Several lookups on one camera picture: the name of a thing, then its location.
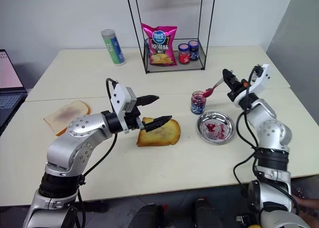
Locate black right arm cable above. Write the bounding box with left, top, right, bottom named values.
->
left=233, top=65, right=263, bottom=191

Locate green blue cylindrical canister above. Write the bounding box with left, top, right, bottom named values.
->
left=100, top=29, right=126, bottom=67

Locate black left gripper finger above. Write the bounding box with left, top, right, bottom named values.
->
left=143, top=115, right=172, bottom=133
left=136, top=95, right=160, bottom=108

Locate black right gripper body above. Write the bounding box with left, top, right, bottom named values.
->
left=228, top=76, right=249, bottom=96

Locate blue jam jar pink lid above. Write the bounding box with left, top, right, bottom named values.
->
left=188, top=40, right=200, bottom=62

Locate open glass jam jar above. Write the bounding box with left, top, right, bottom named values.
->
left=190, top=90, right=207, bottom=115

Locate golden toasted bread slice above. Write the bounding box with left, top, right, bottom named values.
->
left=136, top=116, right=181, bottom=147

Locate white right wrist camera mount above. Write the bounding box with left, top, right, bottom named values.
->
left=227, top=63, right=272, bottom=107

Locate dark rounded shape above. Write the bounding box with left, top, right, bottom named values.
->
left=194, top=198, right=220, bottom=228

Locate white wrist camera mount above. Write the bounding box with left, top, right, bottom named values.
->
left=227, top=63, right=272, bottom=107
left=110, top=83, right=138, bottom=135

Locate white plastic spoon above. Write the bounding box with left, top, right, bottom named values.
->
left=203, top=78, right=225, bottom=98

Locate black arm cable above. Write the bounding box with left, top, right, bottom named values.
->
left=61, top=78, right=119, bottom=228
left=233, top=65, right=263, bottom=191

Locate red jam jar pink lid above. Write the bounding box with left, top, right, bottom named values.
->
left=177, top=43, right=191, bottom=65

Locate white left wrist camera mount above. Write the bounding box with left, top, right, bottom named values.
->
left=110, top=83, right=138, bottom=135

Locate round metal dish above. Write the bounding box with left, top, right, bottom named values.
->
left=196, top=111, right=236, bottom=145

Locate dark open laptop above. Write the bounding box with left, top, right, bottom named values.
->
left=0, top=49, right=28, bottom=136

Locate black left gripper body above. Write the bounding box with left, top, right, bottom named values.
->
left=124, top=98, right=147, bottom=134

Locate pink potato chips bag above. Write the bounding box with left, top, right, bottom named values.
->
left=141, top=23, right=178, bottom=67

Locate white bread slice with jam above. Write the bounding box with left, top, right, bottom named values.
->
left=43, top=100, right=92, bottom=137

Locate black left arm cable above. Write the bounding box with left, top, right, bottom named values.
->
left=61, top=78, right=119, bottom=228

